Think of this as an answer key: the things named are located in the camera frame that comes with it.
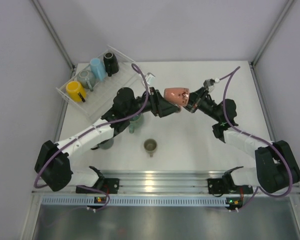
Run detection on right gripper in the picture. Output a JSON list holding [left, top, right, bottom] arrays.
[[174, 87, 222, 123]]

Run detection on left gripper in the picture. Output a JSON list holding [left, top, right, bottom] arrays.
[[125, 87, 180, 118]]

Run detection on small pink cup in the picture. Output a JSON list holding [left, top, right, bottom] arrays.
[[163, 87, 190, 107]]

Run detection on teal speckled ceramic mug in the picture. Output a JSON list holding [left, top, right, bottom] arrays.
[[128, 113, 144, 134]]

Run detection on small grey beige cup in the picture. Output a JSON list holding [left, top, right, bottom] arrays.
[[143, 138, 158, 158]]

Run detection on black mug white inside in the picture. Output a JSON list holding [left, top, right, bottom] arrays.
[[103, 51, 120, 77]]

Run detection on dark green mug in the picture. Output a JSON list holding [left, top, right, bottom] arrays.
[[91, 138, 114, 150]]

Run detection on light blue cup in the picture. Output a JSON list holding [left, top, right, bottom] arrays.
[[90, 58, 107, 82]]

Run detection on grey blue glazed mug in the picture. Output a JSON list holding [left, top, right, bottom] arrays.
[[77, 70, 97, 92]]

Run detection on yellow enamel mug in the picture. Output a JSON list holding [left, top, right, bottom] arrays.
[[66, 81, 87, 103]]

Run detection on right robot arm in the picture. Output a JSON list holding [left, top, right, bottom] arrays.
[[179, 87, 300, 194]]

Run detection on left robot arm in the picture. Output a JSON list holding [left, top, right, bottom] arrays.
[[34, 87, 180, 193]]

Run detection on clear acrylic dish rack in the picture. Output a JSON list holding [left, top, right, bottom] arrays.
[[56, 45, 143, 122]]

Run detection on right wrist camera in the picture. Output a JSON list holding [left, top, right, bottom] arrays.
[[203, 78, 220, 93]]

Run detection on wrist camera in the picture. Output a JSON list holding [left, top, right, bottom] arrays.
[[145, 72, 156, 86], [203, 78, 220, 93]]

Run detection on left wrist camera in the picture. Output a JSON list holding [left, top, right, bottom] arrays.
[[145, 72, 156, 86]]

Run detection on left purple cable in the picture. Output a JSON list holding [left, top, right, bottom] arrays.
[[33, 63, 151, 189]]

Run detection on aluminium mounting rail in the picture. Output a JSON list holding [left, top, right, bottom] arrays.
[[32, 169, 300, 196]]

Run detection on perforated cable tray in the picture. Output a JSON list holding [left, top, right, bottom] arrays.
[[41, 195, 231, 207]]

